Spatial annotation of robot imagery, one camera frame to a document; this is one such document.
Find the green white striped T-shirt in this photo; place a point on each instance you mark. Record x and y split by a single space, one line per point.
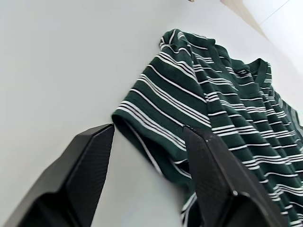
227 101

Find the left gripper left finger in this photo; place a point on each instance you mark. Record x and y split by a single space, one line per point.
71 179

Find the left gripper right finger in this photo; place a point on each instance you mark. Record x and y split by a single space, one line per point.
220 179

